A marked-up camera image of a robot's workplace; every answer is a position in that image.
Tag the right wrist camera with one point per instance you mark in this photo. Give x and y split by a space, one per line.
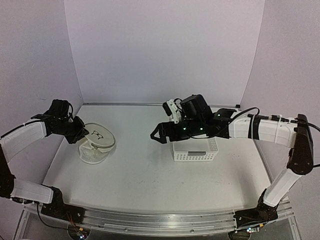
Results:
173 110

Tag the white perforated plastic basket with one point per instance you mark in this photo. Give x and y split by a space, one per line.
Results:
195 150

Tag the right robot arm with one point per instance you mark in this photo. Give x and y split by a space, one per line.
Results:
293 133

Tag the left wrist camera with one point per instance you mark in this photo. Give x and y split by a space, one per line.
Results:
69 118

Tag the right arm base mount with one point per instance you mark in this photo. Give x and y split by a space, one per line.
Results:
261 214

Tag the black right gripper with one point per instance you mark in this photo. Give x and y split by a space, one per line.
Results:
161 127

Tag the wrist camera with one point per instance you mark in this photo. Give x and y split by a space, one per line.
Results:
69 118
173 110

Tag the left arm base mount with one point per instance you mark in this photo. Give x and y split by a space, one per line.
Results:
59 210

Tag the aluminium table rail frame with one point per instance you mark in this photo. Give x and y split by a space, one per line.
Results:
140 190

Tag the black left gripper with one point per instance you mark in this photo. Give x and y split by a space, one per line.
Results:
81 131

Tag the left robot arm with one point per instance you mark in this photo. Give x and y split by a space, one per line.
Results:
11 144

